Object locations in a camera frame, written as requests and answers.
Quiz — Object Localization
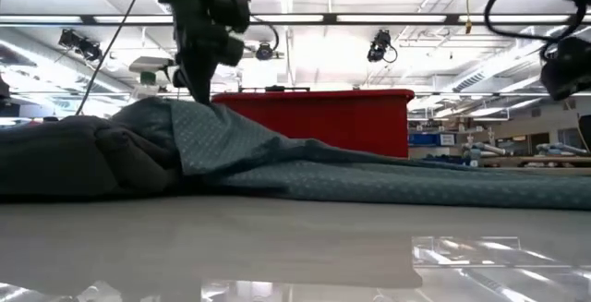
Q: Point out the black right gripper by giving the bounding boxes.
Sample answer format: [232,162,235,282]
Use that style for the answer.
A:
[538,36,591,103]

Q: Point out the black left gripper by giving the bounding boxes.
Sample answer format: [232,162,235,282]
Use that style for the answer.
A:
[150,0,253,105]

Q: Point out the dark grey shorts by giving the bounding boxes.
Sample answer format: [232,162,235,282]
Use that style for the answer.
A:
[0,96,186,197]

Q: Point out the green patterned shirt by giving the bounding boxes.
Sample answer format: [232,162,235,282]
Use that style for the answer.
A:
[168,98,591,211]

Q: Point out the blue storage bin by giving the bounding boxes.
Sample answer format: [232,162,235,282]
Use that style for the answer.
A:
[408,131,456,147]

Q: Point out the red plastic bin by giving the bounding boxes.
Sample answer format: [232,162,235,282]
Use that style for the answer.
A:
[211,88,416,159]

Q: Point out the clear spray bottle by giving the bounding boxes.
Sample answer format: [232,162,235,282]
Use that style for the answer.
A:
[127,55,176,100]

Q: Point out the overhead light bar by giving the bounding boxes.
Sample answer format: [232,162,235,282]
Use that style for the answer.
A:
[0,12,591,28]

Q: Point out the black ceiling camera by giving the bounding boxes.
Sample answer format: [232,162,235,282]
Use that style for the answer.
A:
[254,42,281,62]
[367,29,399,65]
[57,28,103,62]

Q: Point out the long black cable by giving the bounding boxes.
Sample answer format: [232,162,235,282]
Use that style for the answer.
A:
[76,0,149,116]

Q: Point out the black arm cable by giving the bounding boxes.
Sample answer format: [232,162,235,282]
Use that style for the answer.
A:
[482,0,587,44]

